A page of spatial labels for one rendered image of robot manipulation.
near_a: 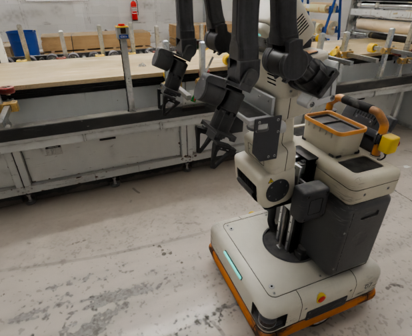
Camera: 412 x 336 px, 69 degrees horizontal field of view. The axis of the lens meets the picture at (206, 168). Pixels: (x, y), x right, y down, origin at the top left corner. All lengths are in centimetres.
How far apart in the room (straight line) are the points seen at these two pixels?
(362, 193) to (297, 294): 51
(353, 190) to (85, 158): 190
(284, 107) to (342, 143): 33
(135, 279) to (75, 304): 32
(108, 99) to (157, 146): 56
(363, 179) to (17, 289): 179
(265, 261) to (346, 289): 37
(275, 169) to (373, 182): 36
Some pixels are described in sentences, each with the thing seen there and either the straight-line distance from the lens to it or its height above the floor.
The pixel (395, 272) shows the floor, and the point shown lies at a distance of 213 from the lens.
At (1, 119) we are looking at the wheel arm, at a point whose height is 83.
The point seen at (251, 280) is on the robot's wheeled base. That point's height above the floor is 28.
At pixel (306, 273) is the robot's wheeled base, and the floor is 28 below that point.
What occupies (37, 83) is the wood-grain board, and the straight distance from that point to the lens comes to 221.
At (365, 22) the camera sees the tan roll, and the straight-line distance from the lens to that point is 451.
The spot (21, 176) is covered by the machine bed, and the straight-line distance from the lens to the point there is 253.
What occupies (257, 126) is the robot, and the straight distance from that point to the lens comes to 99.
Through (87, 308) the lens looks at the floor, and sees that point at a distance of 180.
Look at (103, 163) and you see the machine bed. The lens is 252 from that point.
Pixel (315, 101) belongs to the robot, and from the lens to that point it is 94.
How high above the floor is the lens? 140
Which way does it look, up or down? 30 degrees down
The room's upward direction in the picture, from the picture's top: straight up
